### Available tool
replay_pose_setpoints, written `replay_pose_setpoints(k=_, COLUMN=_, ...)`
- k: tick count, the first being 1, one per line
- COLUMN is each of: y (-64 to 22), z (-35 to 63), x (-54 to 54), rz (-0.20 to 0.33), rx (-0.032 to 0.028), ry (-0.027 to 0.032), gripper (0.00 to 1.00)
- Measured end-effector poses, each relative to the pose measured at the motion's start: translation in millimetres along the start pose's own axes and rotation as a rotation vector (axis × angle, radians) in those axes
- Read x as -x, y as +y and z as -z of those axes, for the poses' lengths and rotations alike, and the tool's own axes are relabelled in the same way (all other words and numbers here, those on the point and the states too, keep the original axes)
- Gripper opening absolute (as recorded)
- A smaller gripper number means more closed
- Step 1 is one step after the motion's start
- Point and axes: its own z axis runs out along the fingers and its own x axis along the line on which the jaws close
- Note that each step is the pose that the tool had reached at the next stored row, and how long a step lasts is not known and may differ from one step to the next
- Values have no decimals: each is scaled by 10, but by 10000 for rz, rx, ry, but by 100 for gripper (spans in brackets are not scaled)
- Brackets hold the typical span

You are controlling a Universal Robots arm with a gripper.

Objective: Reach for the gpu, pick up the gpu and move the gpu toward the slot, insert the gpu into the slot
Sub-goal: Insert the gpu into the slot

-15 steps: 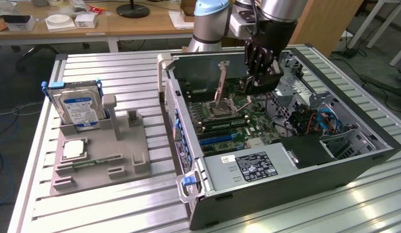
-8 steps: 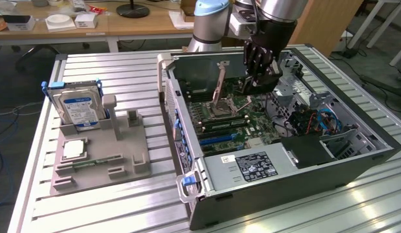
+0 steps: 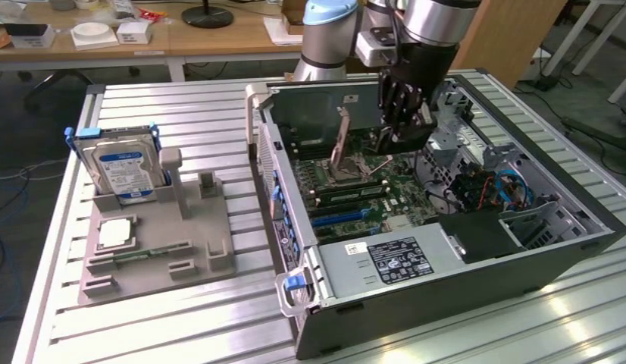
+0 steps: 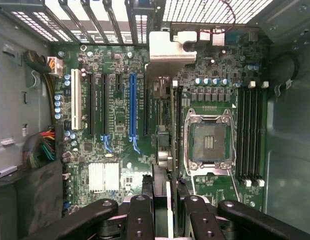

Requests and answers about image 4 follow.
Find multicolour power wire bundle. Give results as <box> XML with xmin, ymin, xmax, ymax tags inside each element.
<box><xmin>21</xmin><ymin>125</ymin><xmax>64</xmax><ymax>172</ymax></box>

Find silver chipset heatsink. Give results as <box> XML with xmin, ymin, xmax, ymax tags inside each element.
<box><xmin>88</xmin><ymin>161</ymin><xmax>121</xmax><ymax>194</ymax></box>

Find long black expansion slot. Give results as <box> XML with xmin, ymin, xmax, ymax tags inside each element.
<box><xmin>88</xmin><ymin>71</ymin><xmax>96</xmax><ymax>138</ymax></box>
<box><xmin>101</xmin><ymin>73</ymin><xmax>110</xmax><ymax>138</ymax></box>
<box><xmin>143</xmin><ymin>84</ymin><xmax>150</xmax><ymax>138</ymax></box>

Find black looped wire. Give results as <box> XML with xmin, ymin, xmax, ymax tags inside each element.
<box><xmin>269</xmin><ymin>50</ymin><xmax>300</xmax><ymax>92</ymax></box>

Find black ram slot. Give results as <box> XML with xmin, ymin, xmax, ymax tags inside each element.
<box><xmin>237</xmin><ymin>84</ymin><xmax>244</xmax><ymax>187</ymax></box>
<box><xmin>250</xmin><ymin>84</ymin><xmax>257</xmax><ymax>187</ymax></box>
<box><xmin>257</xmin><ymin>81</ymin><xmax>266</xmax><ymax>188</ymax></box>
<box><xmin>244</xmin><ymin>81</ymin><xmax>251</xmax><ymax>188</ymax></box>

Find thin red fan wire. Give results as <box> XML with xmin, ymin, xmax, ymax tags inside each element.
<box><xmin>198</xmin><ymin>0</ymin><xmax>237</xmax><ymax>35</ymax></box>

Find black and silver pc case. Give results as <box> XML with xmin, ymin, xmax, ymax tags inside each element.
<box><xmin>0</xmin><ymin>0</ymin><xmax>310</xmax><ymax>240</ymax></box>

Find yellow and black power wires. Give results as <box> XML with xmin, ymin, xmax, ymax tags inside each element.
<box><xmin>23</xmin><ymin>49</ymin><xmax>64</xmax><ymax>126</ymax></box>

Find blue expansion slot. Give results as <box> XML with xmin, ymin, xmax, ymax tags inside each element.
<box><xmin>129</xmin><ymin>72</ymin><xmax>138</xmax><ymax>138</ymax></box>

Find green motherboard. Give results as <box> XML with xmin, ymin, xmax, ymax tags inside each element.
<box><xmin>53</xmin><ymin>24</ymin><xmax>269</xmax><ymax>216</ymax></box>

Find grey power supply unit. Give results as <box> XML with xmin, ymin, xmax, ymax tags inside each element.
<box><xmin>0</xmin><ymin>13</ymin><xmax>54</xmax><ymax>174</ymax></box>

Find white expansion slot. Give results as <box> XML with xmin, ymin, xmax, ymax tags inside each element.
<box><xmin>70</xmin><ymin>68</ymin><xmax>82</xmax><ymax>131</ymax></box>

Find cpu socket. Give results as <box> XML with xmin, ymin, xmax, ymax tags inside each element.
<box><xmin>183</xmin><ymin>106</ymin><xmax>237</xmax><ymax>176</ymax></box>

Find black plastic shroud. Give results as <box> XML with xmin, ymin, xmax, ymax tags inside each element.
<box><xmin>0</xmin><ymin>159</ymin><xmax>64</xmax><ymax>240</ymax></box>

